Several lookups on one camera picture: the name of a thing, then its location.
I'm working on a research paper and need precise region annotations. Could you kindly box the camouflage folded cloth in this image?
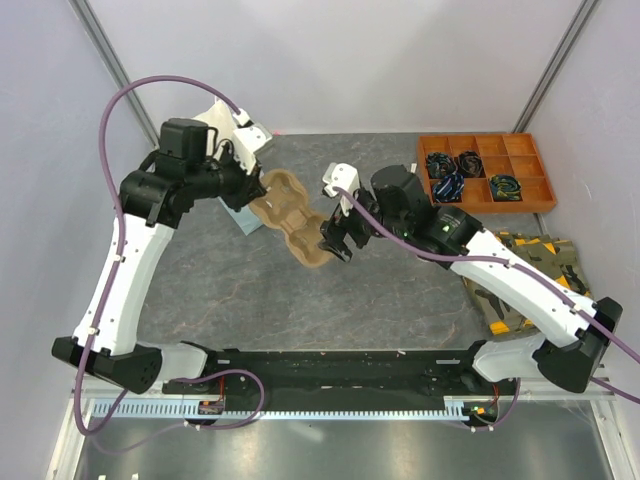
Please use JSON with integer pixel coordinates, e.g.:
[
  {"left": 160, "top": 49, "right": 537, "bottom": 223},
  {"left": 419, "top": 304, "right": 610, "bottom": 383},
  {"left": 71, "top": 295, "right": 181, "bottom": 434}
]
[{"left": 462, "top": 231, "right": 592, "bottom": 336}]

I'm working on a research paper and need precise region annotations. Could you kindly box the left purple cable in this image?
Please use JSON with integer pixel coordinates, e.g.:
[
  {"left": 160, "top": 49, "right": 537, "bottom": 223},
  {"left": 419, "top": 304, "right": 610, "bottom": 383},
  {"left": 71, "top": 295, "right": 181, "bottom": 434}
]
[{"left": 72, "top": 74, "right": 266, "bottom": 454}]

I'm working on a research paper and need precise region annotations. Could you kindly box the orange compartment tray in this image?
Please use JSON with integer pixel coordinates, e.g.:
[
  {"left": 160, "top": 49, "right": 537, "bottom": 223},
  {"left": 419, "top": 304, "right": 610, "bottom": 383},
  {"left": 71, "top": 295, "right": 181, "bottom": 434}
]
[{"left": 416, "top": 133, "right": 556, "bottom": 214}]

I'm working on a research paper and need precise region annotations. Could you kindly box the black brown rolled tie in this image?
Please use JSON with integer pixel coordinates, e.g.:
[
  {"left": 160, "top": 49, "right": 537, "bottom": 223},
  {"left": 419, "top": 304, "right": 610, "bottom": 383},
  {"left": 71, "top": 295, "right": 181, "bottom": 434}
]
[{"left": 457, "top": 150, "right": 484, "bottom": 178}]

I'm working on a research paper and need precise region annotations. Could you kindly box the green yellow rolled tie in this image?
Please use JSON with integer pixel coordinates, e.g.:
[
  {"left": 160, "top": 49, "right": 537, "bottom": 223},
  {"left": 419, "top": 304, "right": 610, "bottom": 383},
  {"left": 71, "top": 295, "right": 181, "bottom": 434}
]
[{"left": 488, "top": 174, "right": 522, "bottom": 202}]

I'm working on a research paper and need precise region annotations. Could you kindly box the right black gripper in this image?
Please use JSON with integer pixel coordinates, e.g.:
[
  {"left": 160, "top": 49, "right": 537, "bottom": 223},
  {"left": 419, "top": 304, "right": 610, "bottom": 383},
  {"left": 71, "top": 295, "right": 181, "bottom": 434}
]
[{"left": 318, "top": 183, "right": 410, "bottom": 262}]

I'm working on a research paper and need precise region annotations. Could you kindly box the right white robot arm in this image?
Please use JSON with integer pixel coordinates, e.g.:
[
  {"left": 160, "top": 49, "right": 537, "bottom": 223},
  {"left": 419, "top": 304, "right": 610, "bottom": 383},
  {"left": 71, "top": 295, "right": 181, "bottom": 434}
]
[{"left": 320, "top": 163, "right": 622, "bottom": 394}]

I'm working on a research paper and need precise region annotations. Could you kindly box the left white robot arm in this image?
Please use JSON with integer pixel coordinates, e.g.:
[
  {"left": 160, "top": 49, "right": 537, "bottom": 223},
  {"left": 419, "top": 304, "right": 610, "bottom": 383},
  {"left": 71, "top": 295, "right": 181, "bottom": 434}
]
[{"left": 52, "top": 118, "right": 271, "bottom": 394}]

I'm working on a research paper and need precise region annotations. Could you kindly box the brown cardboard cup carrier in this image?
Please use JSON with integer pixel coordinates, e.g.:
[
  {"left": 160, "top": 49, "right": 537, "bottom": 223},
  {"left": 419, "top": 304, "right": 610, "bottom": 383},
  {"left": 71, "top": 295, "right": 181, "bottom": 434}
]
[{"left": 249, "top": 169, "right": 332, "bottom": 268}]

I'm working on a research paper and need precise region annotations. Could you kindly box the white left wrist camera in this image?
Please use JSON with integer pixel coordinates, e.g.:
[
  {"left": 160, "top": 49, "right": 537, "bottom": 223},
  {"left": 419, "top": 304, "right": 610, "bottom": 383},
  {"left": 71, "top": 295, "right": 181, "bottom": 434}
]
[{"left": 231, "top": 109, "right": 273, "bottom": 172}]

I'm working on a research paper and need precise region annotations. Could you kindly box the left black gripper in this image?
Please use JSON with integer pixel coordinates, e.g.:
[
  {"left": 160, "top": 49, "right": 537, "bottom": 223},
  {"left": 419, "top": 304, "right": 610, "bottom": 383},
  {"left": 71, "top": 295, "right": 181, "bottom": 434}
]
[{"left": 187, "top": 141, "right": 267, "bottom": 213}]

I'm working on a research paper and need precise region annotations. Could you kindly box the blue striped rolled tie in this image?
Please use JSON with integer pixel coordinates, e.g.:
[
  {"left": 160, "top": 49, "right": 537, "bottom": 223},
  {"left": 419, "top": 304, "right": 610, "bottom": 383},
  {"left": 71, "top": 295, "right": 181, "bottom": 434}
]
[{"left": 432, "top": 172, "right": 465, "bottom": 203}]

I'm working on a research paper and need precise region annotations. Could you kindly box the slotted cable duct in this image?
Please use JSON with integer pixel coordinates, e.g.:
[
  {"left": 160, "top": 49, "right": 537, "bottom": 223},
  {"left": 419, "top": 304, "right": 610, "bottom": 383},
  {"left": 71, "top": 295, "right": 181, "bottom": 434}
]
[{"left": 81, "top": 397, "right": 497, "bottom": 423}]

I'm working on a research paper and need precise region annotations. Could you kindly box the white and blue paper bag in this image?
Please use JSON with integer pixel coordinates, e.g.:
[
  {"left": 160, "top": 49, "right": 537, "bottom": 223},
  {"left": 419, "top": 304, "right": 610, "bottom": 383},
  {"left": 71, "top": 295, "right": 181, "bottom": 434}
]
[{"left": 194, "top": 99, "right": 272, "bottom": 236}]

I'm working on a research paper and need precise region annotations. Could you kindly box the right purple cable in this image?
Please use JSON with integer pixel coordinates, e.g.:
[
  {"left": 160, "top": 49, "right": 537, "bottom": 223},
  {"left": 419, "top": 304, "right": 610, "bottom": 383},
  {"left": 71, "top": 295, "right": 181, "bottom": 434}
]
[{"left": 334, "top": 185, "right": 640, "bottom": 431}]

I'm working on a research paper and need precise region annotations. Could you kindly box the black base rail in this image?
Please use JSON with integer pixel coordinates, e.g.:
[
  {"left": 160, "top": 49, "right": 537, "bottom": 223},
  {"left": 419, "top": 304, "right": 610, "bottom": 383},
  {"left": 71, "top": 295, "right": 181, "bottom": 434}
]
[{"left": 162, "top": 343, "right": 516, "bottom": 408}]

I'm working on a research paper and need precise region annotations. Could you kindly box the dark blue rolled tie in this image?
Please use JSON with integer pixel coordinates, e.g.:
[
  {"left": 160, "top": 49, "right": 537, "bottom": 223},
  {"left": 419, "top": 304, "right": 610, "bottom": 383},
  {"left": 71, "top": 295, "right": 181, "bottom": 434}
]
[{"left": 425, "top": 152, "right": 457, "bottom": 179}]

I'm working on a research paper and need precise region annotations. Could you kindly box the purple cable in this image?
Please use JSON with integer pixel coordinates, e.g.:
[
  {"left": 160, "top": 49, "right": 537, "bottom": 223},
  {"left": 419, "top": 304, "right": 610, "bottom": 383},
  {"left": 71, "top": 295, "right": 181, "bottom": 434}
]
[
  {"left": 72, "top": 74, "right": 266, "bottom": 454},
  {"left": 334, "top": 185, "right": 640, "bottom": 431}
]

